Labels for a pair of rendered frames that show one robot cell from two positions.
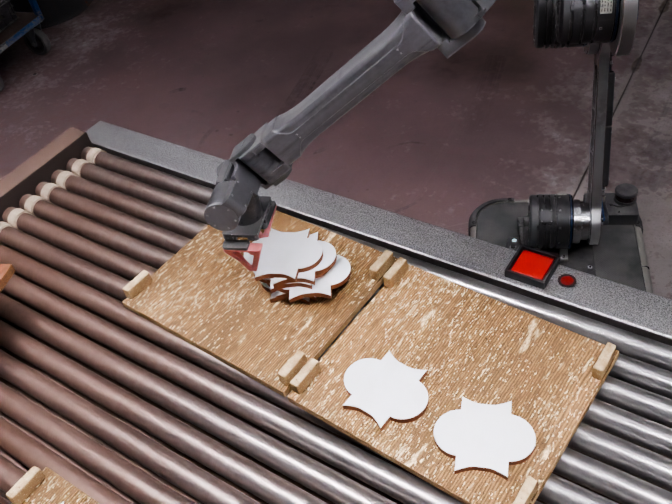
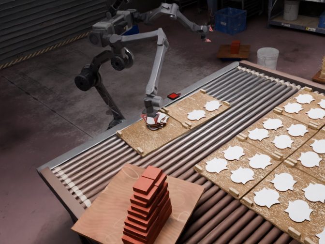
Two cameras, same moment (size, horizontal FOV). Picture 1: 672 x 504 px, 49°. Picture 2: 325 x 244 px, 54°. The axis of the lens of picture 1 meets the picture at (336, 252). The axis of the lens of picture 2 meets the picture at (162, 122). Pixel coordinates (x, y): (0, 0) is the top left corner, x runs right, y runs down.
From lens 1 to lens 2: 205 cm
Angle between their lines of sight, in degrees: 59
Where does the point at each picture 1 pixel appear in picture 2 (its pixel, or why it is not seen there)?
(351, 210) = (136, 117)
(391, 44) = (163, 52)
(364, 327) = (177, 116)
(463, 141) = (46, 153)
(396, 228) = not seen: hidden behind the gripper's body
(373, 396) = (198, 116)
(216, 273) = (144, 138)
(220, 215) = (160, 102)
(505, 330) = (189, 100)
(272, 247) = (151, 119)
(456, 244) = not seen: hidden behind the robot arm
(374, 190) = not seen: hidden behind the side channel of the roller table
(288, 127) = (156, 78)
